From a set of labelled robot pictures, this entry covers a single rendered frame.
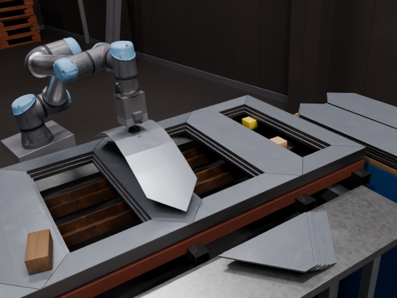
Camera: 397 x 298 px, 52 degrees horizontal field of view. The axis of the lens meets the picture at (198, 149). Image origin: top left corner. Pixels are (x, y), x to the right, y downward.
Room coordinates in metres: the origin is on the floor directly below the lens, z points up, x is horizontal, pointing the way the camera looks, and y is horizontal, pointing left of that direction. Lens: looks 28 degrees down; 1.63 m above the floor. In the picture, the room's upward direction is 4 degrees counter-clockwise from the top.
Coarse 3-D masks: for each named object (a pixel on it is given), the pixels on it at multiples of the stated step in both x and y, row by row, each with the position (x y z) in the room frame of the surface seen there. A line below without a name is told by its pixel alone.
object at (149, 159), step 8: (168, 144) 1.23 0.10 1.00; (144, 152) 1.19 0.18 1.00; (152, 152) 1.20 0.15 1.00; (160, 152) 1.20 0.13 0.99; (168, 152) 1.20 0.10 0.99; (176, 152) 1.21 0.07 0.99; (128, 160) 1.15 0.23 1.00; (136, 160) 1.16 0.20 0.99; (144, 160) 1.16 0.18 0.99; (152, 160) 1.16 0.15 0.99; (160, 160) 1.17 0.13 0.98; (168, 160) 1.17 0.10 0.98; (176, 160) 1.18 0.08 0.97; (136, 168) 1.13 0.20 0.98; (144, 168) 1.13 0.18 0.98; (152, 168) 1.14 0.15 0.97
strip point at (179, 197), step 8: (184, 184) 1.10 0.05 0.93; (192, 184) 1.10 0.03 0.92; (160, 192) 1.06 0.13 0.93; (168, 192) 1.06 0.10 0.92; (176, 192) 1.07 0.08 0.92; (184, 192) 1.07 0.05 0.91; (192, 192) 1.08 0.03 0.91; (160, 200) 1.03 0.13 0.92; (168, 200) 1.04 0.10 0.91; (176, 200) 1.04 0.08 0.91; (184, 200) 1.05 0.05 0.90; (184, 208) 1.02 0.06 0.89
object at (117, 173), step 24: (264, 120) 1.75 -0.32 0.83; (216, 144) 1.51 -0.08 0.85; (312, 144) 1.48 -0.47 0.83; (48, 168) 1.42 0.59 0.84; (72, 168) 1.45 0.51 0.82; (120, 168) 1.35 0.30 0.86; (240, 168) 1.34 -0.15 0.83; (336, 168) 1.29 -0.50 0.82; (120, 192) 1.23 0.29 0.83; (264, 192) 1.12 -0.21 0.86; (48, 216) 1.09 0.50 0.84; (144, 216) 1.06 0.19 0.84; (168, 216) 1.03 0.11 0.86; (192, 216) 1.02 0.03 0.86; (216, 216) 1.03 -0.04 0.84; (168, 240) 0.95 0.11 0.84; (120, 264) 0.87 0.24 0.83; (48, 288) 0.77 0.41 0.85; (72, 288) 0.80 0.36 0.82
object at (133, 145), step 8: (160, 128) 1.31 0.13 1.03; (136, 136) 1.26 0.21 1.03; (144, 136) 1.27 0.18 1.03; (152, 136) 1.27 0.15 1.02; (160, 136) 1.27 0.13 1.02; (168, 136) 1.27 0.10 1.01; (120, 144) 1.22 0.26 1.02; (128, 144) 1.22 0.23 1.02; (136, 144) 1.22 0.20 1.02; (144, 144) 1.23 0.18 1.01; (152, 144) 1.23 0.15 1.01; (160, 144) 1.23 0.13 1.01; (128, 152) 1.18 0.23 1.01; (136, 152) 1.19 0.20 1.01
